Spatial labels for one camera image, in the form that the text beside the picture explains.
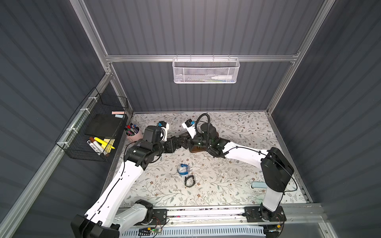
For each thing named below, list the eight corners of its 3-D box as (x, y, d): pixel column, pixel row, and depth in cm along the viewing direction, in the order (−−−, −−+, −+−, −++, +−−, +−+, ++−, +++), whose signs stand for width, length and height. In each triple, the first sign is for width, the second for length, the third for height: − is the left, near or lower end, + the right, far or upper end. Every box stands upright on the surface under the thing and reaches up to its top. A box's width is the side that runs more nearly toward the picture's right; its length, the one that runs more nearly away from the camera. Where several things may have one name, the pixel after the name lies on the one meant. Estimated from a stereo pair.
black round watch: (184, 187, 85) (184, 185, 83) (185, 177, 89) (184, 175, 86) (195, 187, 85) (195, 185, 83) (195, 177, 89) (195, 175, 86)
